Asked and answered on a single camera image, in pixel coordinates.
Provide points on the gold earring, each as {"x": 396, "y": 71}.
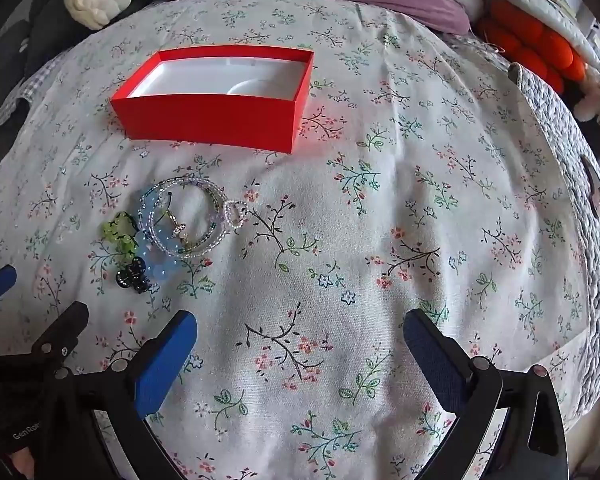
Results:
{"x": 179, "y": 227}

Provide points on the orange knotted plush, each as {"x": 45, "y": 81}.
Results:
{"x": 530, "y": 40}

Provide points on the floral bed sheet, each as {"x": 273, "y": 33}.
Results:
{"x": 360, "y": 240}

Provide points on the checked cloth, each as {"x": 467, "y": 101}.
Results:
{"x": 25, "y": 95}

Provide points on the black bead hair clip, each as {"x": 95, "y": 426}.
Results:
{"x": 130, "y": 277}

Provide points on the dark cloth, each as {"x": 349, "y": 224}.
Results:
{"x": 25, "y": 15}

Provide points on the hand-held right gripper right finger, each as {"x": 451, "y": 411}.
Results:
{"x": 430, "y": 360}

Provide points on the red cardboard box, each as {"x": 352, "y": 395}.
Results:
{"x": 205, "y": 115}

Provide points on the person's left hand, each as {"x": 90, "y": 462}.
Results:
{"x": 27, "y": 410}

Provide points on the grey quilted blanket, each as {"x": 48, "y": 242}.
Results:
{"x": 575, "y": 210}

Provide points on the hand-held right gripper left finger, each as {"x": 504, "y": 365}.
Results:
{"x": 164, "y": 365}

